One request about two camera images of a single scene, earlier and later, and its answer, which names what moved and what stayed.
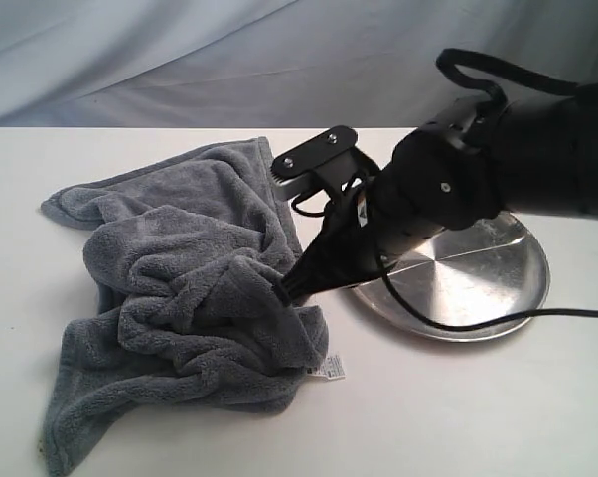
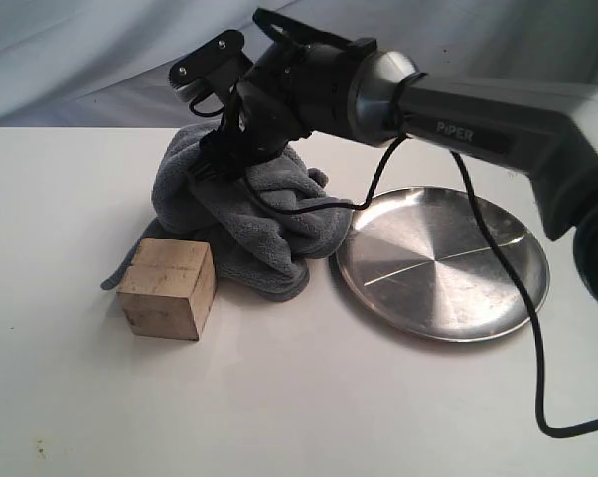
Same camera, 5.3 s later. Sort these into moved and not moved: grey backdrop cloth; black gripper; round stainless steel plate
Moved: black gripper
Not moved: round stainless steel plate; grey backdrop cloth
